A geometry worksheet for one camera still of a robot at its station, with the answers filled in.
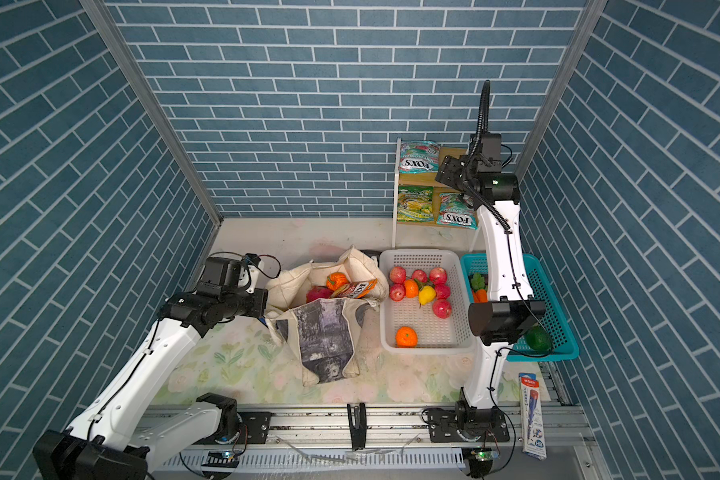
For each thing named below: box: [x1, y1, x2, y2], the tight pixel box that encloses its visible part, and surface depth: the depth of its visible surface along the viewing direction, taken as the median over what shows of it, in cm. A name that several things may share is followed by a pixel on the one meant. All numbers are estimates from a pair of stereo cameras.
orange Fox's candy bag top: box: [331, 279, 378, 299], surface depth 84 cm
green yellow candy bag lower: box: [397, 185, 435, 223], surface depth 101 cm
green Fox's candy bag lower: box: [436, 193, 478, 230], surface depth 99 cm
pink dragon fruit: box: [306, 286, 334, 303], surface depth 93 cm
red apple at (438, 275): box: [429, 267, 448, 285], surface depth 101 cm
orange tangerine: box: [395, 326, 418, 348], surface depth 86 cm
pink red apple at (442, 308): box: [432, 298, 452, 319], surface depth 93 cm
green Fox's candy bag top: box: [399, 140, 440, 174], surface depth 90 cm
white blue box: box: [518, 372, 547, 460], surface depth 77 cm
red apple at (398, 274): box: [389, 266, 407, 284], surface depth 99 cm
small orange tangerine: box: [404, 279, 419, 298], surface depth 96 cm
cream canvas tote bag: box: [265, 246, 389, 387], surface depth 79 cm
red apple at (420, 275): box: [412, 269, 427, 283], surface depth 101 cm
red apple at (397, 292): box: [389, 283, 406, 302], surface depth 96 cm
